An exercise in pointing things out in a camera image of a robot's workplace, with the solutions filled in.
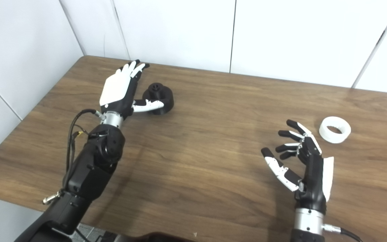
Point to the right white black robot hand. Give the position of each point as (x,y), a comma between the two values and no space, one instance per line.
(314,181)

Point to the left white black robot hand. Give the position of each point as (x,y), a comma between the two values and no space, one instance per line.
(116,89)

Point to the round black plastic part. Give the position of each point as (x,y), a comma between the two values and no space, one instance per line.
(164,95)

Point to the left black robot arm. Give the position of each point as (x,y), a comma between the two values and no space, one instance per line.
(89,171)

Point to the dark robot torso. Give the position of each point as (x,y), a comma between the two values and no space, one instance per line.
(153,237)

